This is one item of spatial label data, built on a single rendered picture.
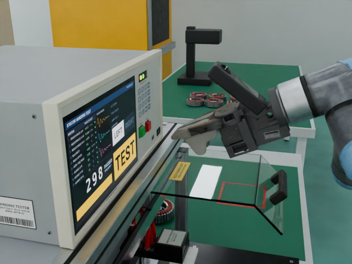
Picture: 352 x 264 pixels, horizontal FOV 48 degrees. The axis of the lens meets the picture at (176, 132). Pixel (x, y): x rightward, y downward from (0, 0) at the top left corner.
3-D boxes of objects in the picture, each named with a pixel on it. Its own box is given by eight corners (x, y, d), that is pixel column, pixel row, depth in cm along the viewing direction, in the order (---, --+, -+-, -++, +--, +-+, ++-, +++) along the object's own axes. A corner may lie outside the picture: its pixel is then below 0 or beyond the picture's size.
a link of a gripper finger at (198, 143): (177, 165, 73) (222, 150, 70) (164, 137, 72) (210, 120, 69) (181, 158, 76) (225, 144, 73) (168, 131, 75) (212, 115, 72)
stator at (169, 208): (149, 228, 120) (149, 218, 119) (133, 211, 129) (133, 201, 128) (180, 218, 126) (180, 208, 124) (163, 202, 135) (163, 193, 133)
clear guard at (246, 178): (282, 179, 96) (285, 156, 94) (283, 235, 74) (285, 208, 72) (155, 165, 103) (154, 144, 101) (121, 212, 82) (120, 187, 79)
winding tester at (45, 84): (163, 137, 92) (162, 49, 85) (73, 250, 52) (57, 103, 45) (18, 123, 101) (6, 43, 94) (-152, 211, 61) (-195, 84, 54)
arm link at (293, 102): (299, 81, 62) (298, 72, 70) (272, 92, 64) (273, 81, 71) (315, 123, 64) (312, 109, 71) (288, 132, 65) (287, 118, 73)
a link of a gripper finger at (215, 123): (189, 139, 69) (235, 122, 66) (186, 131, 69) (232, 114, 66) (195, 130, 74) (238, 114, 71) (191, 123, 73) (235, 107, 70)
